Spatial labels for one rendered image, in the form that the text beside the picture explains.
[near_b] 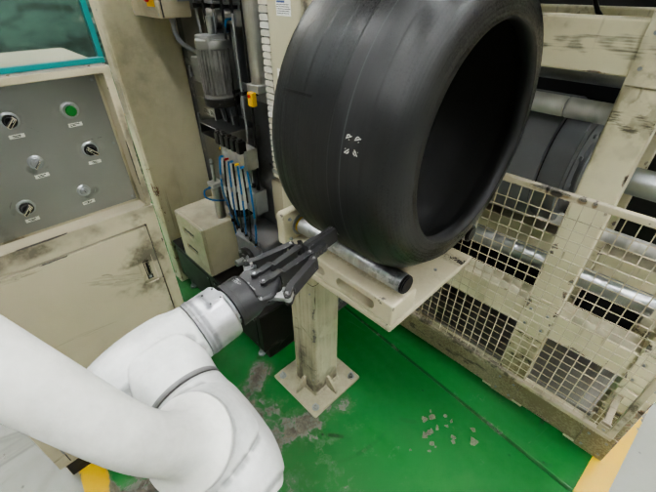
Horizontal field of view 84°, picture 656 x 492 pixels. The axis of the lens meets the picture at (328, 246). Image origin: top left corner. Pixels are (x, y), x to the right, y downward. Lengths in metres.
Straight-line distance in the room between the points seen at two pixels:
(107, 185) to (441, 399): 1.46
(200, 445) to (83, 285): 0.87
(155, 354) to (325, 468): 1.11
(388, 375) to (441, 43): 1.43
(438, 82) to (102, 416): 0.54
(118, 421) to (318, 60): 0.52
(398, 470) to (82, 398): 1.32
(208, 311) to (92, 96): 0.72
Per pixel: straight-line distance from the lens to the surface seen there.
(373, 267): 0.82
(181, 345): 0.53
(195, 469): 0.44
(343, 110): 0.56
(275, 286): 0.60
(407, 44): 0.56
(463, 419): 1.72
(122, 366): 0.54
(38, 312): 1.26
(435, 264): 1.04
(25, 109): 1.11
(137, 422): 0.38
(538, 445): 1.77
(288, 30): 0.93
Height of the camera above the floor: 1.43
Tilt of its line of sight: 36 degrees down
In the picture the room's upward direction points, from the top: straight up
